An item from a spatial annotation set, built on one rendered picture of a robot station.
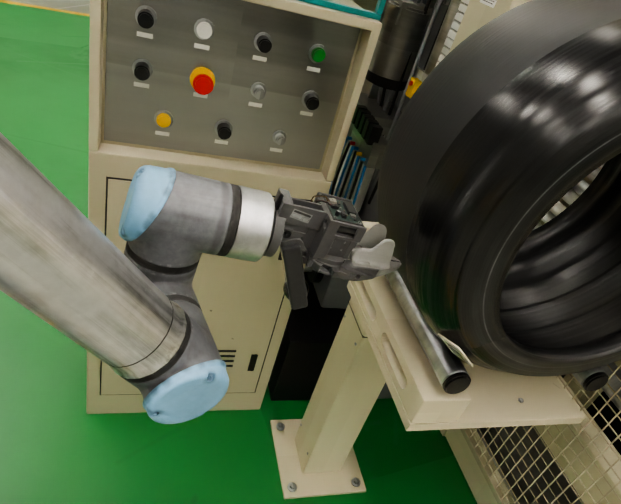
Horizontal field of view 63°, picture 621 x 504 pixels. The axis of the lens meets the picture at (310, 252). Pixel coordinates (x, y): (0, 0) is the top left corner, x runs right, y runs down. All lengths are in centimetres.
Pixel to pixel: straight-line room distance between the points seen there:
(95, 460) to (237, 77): 114
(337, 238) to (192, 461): 115
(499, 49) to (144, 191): 46
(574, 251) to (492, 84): 54
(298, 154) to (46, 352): 114
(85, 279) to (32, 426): 135
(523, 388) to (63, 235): 86
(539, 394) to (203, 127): 88
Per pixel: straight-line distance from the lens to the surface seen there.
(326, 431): 153
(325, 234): 62
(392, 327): 92
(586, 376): 100
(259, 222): 59
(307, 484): 169
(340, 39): 116
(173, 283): 63
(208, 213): 58
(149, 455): 168
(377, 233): 72
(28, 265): 42
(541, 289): 108
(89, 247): 43
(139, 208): 57
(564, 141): 60
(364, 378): 138
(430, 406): 84
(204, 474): 166
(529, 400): 104
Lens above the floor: 143
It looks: 34 degrees down
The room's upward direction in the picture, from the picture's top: 18 degrees clockwise
